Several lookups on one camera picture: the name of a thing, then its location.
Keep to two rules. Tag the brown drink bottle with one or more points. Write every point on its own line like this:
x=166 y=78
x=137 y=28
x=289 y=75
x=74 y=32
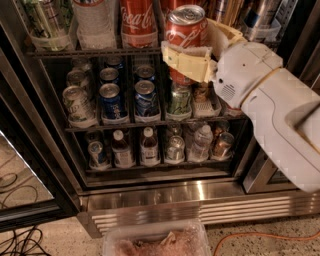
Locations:
x=149 y=147
x=122 y=150

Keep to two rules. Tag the gold brown can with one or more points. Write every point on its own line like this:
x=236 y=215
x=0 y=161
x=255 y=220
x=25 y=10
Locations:
x=201 y=92

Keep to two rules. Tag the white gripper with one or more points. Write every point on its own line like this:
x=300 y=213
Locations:
x=246 y=72

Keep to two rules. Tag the blue pepsi can front centre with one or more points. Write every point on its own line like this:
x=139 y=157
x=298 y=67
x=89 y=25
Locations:
x=146 y=100

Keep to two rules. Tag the green striped can top shelf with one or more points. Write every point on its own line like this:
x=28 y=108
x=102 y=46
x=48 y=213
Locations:
x=50 y=21

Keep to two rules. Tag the white green can front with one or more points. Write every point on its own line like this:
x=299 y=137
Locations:
x=80 y=110

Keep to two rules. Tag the clear water bottle bottom shelf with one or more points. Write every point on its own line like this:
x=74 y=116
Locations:
x=202 y=140

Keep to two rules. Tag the red coke can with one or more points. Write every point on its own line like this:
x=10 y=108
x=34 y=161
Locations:
x=187 y=26
x=137 y=16

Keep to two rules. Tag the silver blue can top shelf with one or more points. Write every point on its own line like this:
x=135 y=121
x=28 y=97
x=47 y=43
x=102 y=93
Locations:
x=261 y=13

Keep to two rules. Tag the clear water bottle top shelf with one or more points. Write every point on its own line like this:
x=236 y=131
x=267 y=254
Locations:
x=95 y=25

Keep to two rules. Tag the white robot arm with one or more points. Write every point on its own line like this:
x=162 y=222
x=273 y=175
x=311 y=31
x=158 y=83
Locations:
x=285 y=115

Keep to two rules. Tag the copper can bottom shelf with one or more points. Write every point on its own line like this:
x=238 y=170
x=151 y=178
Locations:
x=223 y=144

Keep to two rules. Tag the silver can bottom shelf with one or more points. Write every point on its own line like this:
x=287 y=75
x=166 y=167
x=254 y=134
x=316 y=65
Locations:
x=175 y=148

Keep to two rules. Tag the clear water bottle shelf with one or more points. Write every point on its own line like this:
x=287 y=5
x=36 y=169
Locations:
x=95 y=25
x=202 y=140

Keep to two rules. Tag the brown drink bottle left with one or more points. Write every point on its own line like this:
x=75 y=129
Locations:
x=122 y=150

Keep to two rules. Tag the open glass fridge door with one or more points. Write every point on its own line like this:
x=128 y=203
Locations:
x=29 y=137

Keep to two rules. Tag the steel fridge cabinet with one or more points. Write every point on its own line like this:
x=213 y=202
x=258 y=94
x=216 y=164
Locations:
x=211 y=191

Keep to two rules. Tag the blue pepsi can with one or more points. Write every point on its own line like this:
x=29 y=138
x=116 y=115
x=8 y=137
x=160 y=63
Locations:
x=146 y=100
x=112 y=101

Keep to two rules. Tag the gold striped can top shelf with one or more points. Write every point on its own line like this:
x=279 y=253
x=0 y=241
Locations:
x=225 y=11

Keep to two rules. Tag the clear plastic bin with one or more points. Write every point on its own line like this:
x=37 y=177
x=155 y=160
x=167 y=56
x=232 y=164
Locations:
x=172 y=238

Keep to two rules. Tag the blue pepsi can front left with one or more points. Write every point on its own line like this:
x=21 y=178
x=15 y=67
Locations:
x=112 y=101

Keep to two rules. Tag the small blue can bottom shelf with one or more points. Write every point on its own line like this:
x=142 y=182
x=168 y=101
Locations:
x=98 y=154

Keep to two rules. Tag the closed right fridge door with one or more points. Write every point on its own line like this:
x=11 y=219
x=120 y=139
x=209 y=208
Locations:
x=263 y=176

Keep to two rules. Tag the brown drink bottle right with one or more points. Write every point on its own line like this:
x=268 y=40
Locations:
x=149 y=147

